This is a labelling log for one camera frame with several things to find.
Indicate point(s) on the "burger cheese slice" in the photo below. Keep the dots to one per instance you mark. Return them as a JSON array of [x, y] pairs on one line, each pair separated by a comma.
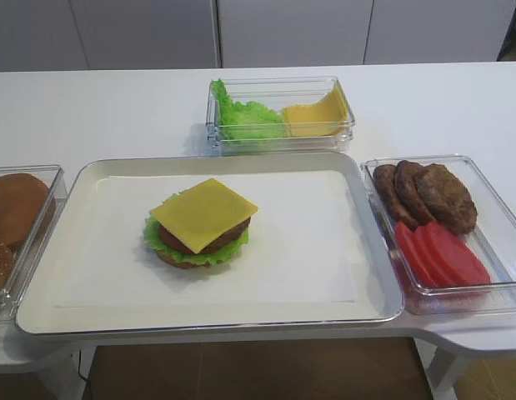
[[201, 214]]

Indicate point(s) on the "green lettuce in container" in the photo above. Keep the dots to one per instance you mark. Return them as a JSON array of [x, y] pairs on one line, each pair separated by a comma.
[[245, 120]]

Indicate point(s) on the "clear lettuce cheese container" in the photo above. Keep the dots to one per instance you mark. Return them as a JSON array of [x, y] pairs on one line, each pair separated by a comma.
[[277, 94]]

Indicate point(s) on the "yellow cheese slices in container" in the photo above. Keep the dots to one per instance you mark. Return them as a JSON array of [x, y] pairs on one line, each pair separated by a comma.
[[323, 118]]

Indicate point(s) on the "burger lettuce leaf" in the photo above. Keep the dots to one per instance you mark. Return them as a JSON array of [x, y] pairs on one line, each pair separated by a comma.
[[153, 240]]

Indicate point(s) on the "burger meat patty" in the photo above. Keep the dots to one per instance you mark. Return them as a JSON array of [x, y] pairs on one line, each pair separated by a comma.
[[229, 236]]

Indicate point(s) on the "white serving tray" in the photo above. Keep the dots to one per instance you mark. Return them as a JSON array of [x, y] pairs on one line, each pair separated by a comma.
[[315, 254]]

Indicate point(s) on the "burger tomato slice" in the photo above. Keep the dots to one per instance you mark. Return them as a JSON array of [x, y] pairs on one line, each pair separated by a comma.
[[173, 242]]

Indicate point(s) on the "burger bottom bun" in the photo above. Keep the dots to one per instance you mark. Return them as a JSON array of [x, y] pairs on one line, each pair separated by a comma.
[[188, 261]]

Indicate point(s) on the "left brown patty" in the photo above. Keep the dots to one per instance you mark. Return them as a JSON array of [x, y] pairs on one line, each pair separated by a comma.
[[383, 179]]

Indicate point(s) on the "brown patty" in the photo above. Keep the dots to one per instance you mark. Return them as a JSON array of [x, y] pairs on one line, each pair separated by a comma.
[[383, 179], [404, 182], [447, 198]]

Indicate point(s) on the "middle brown patty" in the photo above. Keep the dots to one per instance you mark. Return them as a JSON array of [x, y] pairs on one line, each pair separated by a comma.
[[404, 182]]

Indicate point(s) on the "left red tomato slice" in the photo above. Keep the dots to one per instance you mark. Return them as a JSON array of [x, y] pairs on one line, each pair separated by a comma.
[[405, 241]]

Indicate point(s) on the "red tomato slice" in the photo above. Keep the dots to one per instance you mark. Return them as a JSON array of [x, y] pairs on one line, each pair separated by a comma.
[[455, 258], [437, 273], [405, 241]]

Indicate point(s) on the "middle red tomato slice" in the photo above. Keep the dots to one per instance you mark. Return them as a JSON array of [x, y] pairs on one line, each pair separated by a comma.
[[437, 273]]

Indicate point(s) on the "right brown patty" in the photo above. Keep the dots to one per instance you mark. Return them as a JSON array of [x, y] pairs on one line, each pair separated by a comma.
[[447, 198]]

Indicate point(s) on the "clear patty tomato container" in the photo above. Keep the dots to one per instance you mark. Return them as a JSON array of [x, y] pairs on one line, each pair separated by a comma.
[[493, 242]]

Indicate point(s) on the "right red tomato slice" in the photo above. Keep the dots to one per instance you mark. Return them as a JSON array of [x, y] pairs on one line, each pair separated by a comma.
[[455, 258]]

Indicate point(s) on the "clear bun container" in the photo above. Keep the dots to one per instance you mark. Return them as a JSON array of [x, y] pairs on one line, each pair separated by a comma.
[[26, 256]]

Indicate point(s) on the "plain brown bottom bun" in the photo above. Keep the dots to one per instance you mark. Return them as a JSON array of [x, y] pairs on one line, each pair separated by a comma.
[[21, 198]]

